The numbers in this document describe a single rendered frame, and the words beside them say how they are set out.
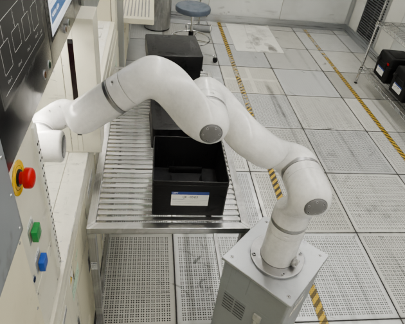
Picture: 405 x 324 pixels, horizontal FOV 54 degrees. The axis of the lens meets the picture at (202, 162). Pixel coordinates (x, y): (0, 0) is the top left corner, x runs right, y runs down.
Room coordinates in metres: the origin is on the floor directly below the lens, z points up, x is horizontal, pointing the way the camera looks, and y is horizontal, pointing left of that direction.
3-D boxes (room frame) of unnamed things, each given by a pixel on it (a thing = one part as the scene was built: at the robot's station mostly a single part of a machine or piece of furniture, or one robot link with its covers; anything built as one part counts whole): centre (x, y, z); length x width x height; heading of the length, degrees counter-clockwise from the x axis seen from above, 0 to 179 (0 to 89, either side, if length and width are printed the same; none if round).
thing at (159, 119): (1.62, 0.13, 0.83); 0.29 x 0.29 x 0.13; 13
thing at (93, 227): (1.62, 0.20, 0.38); 1.30 x 0.60 x 0.76; 10
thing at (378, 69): (3.92, -1.79, 0.31); 0.30 x 0.28 x 0.26; 8
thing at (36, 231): (0.53, 0.33, 1.20); 0.03 x 0.02 x 0.03; 10
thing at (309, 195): (0.88, -0.31, 1.07); 0.19 x 0.12 x 0.24; 9
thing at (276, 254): (0.92, -0.30, 0.85); 0.19 x 0.19 x 0.18
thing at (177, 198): (1.19, 0.05, 0.85); 0.28 x 0.28 x 0.17; 9
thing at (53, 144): (0.80, 0.43, 1.21); 0.13 x 0.09 x 0.08; 100
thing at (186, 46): (2.04, 0.24, 0.89); 0.29 x 0.29 x 0.25; 14
